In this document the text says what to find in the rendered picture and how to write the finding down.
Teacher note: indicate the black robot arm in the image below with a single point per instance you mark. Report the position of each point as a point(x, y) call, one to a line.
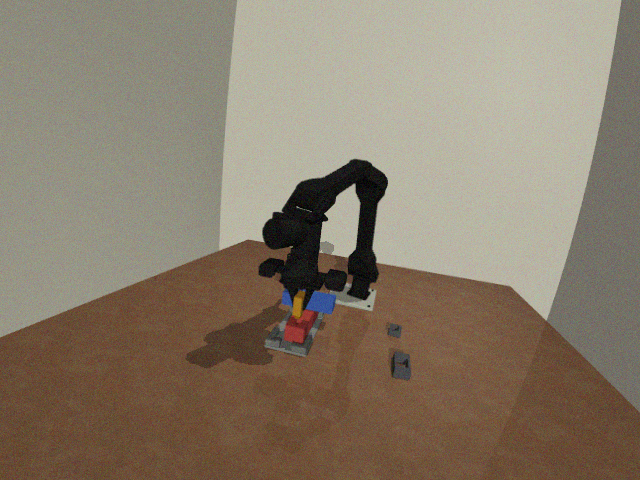
point(295, 226)

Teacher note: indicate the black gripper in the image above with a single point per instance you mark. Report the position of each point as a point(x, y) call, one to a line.
point(335, 280)

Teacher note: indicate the yellow rectangular block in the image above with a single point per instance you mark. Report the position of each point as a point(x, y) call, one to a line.
point(298, 305)

